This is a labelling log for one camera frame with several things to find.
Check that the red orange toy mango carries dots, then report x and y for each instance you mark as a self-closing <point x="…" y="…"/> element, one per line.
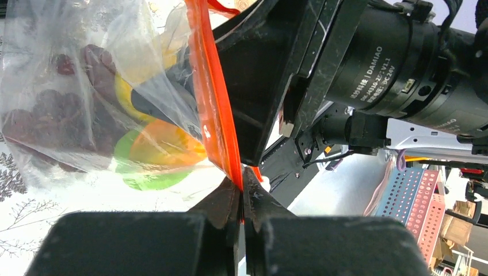
<point x="165" y="144"/>

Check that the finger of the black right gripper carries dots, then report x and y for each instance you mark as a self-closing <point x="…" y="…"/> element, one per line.
<point x="261" y="50"/>

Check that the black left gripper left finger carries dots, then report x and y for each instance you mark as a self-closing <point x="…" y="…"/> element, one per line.
<point x="200" y="241"/>

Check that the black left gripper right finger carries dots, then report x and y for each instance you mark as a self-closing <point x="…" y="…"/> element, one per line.
<point x="279" y="242"/>

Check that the clear zip bag orange zipper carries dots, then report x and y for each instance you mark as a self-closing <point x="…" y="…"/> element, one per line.
<point x="164" y="49"/>

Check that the dark red toy grapes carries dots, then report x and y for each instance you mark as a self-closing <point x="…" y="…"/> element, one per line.
<point x="66" y="127"/>

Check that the light green toy pepper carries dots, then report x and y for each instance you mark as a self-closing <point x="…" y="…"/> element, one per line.
<point x="142" y="177"/>

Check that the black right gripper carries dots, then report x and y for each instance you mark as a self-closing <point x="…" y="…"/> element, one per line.
<point x="393" y="63"/>

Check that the pink blue perforated rack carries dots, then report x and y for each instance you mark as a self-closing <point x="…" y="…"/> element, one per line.
<point x="414" y="197"/>

